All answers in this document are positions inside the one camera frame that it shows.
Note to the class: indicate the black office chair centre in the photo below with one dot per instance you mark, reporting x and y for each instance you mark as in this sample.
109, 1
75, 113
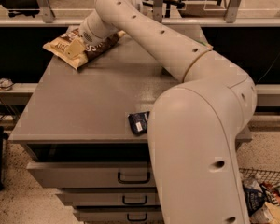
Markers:
162, 8

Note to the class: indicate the wire basket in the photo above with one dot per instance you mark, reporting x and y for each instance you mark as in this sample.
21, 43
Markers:
252, 178

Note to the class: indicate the grey drawer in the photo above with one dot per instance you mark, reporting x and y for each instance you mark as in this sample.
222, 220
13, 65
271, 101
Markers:
122, 214
109, 197
88, 175

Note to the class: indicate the grey drawer cabinet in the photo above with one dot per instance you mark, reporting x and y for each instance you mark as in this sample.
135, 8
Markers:
82, 115

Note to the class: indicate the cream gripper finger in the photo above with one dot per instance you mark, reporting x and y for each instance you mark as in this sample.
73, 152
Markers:
74, 49

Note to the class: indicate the top grey drawer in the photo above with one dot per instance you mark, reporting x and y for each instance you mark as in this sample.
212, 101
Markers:
88, 175

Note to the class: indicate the middle grey drawer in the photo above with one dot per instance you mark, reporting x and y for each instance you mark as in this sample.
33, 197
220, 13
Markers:
109, 197

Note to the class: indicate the blue rxbar blueberry bar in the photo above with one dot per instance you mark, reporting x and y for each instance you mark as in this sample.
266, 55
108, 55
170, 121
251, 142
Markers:
138, 122

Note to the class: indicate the bottom grey drawer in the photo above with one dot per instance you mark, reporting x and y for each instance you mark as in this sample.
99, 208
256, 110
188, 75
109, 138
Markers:
122, 214

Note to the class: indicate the brown sea salt chip bag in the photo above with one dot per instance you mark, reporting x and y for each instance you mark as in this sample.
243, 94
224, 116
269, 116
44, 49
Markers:
59, 45

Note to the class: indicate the dark blue snack bag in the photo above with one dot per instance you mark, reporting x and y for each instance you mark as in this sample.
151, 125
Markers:
254, 200

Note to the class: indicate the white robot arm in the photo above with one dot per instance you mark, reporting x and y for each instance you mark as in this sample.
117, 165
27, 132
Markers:
192, 127

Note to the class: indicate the yellow snack bag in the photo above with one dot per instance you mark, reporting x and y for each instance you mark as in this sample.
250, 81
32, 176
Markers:
272, 213

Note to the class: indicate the green snack bag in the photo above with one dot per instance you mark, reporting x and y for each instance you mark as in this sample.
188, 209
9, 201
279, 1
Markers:
209, 46

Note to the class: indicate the red snack bag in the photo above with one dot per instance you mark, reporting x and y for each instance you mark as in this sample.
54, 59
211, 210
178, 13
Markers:
271, 193

